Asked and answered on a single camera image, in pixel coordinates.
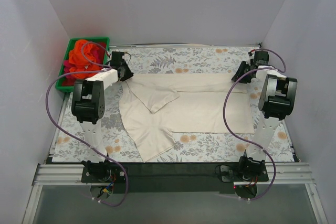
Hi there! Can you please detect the orange t shirt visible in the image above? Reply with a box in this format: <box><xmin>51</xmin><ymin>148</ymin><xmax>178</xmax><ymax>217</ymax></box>
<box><xmin>64</xmin><ymin>39</ymin><xmax>105</xmax><ymax>73</ymax></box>

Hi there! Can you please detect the green plastic bin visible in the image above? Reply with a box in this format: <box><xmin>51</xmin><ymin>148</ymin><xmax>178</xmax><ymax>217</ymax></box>
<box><xmin>56</xmin><ymin>37</ymin><xmax>110</xmax><ymax>92</ymax></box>

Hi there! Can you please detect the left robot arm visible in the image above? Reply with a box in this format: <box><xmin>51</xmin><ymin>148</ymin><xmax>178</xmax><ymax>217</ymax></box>
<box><xmin>71</xmin><ymin>51</ymin><xmax>133</xmax><ymax>183</ymax></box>

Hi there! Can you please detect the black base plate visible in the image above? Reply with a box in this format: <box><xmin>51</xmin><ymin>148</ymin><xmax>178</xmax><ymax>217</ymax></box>
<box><xmin>81</xmin><ymin>161</ymin><xmax>270</xmax><ymax>195</ymax></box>

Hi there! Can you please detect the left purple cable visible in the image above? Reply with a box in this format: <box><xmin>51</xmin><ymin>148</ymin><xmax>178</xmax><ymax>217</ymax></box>
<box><xmin>45</xmin><ymin>41</ymin><xmax>129</xmax><ymax>207</ymax></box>

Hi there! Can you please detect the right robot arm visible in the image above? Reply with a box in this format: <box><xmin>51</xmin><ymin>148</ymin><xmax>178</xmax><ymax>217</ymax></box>
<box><xmin>232</xmin><ymin>49</ymin><xmax>298</xmax><ymax>182</ymax></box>

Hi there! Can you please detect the cream t shirt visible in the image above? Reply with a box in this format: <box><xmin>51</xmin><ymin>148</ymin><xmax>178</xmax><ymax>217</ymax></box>
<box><xmin>119</xmin><ymin>73</ymin><xmax>254</xmax><ymax>162</ymax></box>

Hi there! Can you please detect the aluminium frame rail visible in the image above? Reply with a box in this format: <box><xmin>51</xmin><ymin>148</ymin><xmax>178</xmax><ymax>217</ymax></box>
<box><xmin>24</xmin><ymin>163</ymin><xmax>328</xmax><ymax>223</ymax></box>

